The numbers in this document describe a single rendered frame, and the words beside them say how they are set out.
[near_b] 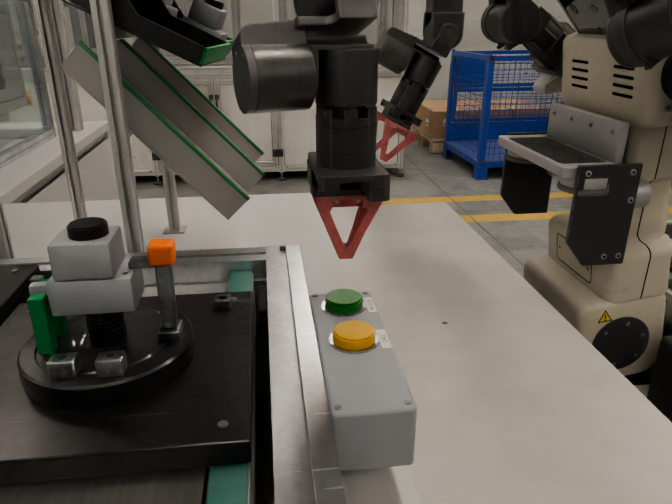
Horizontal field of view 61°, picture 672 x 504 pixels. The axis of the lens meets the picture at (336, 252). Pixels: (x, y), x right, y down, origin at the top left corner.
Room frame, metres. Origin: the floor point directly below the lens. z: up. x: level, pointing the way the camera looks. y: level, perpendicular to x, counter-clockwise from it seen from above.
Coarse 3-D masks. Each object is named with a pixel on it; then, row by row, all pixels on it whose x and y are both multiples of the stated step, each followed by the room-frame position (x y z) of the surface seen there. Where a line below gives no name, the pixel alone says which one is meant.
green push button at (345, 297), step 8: (328, 296) 0.54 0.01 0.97; (336, 296) 0.54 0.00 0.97; (344, 296) 0.54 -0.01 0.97; (352, 296) 0.54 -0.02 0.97; (360, 296) 0.54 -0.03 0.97; (328, 304) 0.53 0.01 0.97; (336, 304) 0.52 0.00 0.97; (344, 304) 0.52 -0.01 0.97; (352, 304) 0.52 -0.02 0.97; (360, 304) 0.53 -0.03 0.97; (336, 312) 0.52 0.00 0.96; (344, 312) 0.52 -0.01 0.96; (352, 312) 0.52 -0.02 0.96
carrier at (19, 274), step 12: (36, 264) 0.62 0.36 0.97; (0, 276) 0.59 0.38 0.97; (12, 276) 0.59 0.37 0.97; (24, 276) 0.59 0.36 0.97; (0, 288) 0.56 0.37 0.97; (12, 288) 0.56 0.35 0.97; (24, 288) 0.58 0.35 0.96; (0, 300) 0.53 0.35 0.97; (12, 300) 0.54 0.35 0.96; (0, 312) 0.51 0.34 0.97; (0, 324) 0.51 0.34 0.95
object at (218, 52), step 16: (64, 0) 0.74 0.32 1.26; (80, 0) 0.74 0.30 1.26; (112, 0) 0.74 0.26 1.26; (128, 0) 0.74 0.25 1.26; (144, 0) 0.86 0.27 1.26; (160, 0) 0.86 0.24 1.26; (128, 16) 0.74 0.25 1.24; (144, 16) 0.86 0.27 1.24; (160, 16) 0.86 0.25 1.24; (128, 32) 0.74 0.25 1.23; (144, 32) 0.74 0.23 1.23; (160, 32) 0.74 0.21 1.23; (176, 32) 0.86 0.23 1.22; (192, 32) 0.86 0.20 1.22; (176, 48) 0.73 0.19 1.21; (192, 48) 0.73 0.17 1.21; (208, 48) 0.74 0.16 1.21; (224, 48) 0.83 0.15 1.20; (208, 64) 0.77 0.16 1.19
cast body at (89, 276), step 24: (72, 240) 0.41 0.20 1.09; (96, 240) 0.41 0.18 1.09; (120, 240) 0.44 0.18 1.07; (72, 264) 0.40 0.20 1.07; (96, 264) 0.40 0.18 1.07; (120, 264) 0.43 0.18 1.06; (48, 288) 0.40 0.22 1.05; (72, 288) 0.40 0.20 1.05; (96, 288) 0.40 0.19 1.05; (120, 288) 0.40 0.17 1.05; (72, 312) 0.40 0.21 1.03; (96, 312) 0.40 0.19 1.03
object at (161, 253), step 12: (156, 240) 0.43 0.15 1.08; (168, 240) 0.43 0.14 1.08; (156, 252) 0.42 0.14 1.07; (168, 252) 0.42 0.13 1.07; (132, 264) 0.42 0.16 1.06; (144, 264) 0.42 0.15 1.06; (156, 264) 0.42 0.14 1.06; (168, 264) 0.42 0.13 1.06; (156, 276) 0.42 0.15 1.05; (168, 276) 0.42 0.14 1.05; (168, 288) 0.42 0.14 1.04; (168, 300) 0.42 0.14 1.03; (168, 312) 0.42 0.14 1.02; (168, 324) 0.42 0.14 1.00
